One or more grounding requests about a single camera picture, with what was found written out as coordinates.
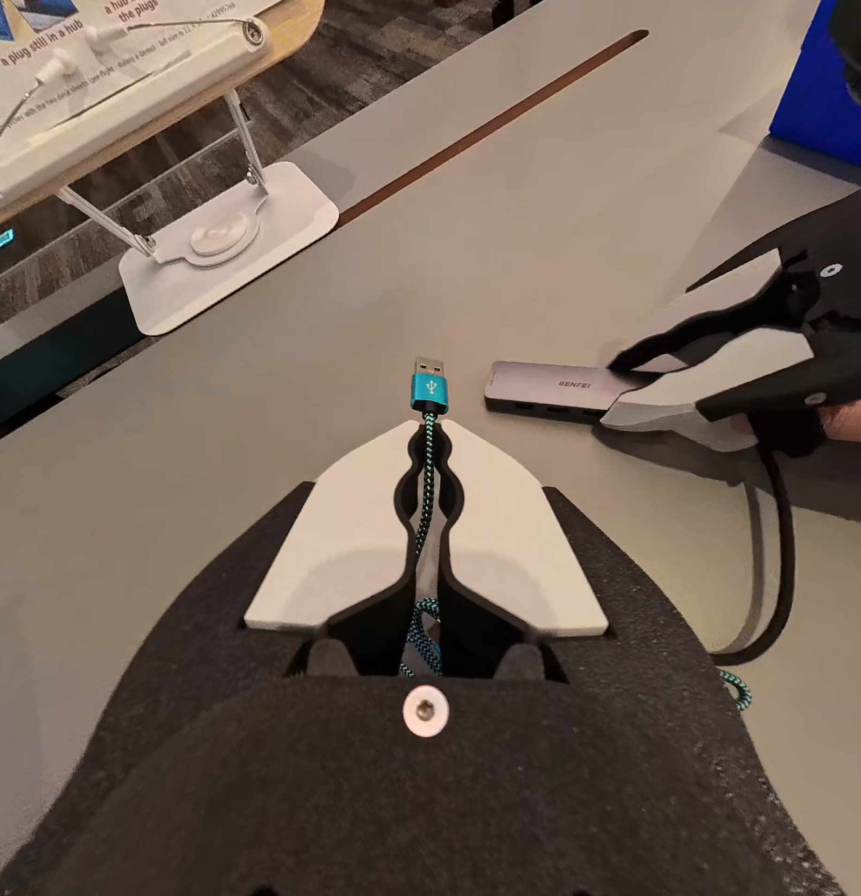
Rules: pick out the blue plastic bin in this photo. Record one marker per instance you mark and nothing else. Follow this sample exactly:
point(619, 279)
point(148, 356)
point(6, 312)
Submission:
point(822, 91)

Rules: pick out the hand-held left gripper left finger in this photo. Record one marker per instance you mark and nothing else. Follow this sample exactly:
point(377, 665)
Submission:
point(332, 553)

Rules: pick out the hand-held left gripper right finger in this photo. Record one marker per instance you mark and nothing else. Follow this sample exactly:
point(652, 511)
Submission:
point(521, 560)

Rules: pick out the person's right hand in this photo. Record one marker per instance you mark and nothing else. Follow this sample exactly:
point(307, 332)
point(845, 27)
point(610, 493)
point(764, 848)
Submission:
point(857, 420)

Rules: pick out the wide grey usb hub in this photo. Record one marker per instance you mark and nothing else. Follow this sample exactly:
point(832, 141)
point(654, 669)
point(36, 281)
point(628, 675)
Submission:
point(542, 385)

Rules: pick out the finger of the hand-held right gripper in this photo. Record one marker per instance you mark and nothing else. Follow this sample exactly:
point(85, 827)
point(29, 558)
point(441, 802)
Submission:
point(717, 381)
point(724, 294)

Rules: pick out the printed instruction sheet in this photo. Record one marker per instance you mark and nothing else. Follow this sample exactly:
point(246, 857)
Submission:
point(67, 28)

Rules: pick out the wooden document stand white base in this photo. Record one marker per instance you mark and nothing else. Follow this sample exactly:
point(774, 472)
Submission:
point(262, 210)

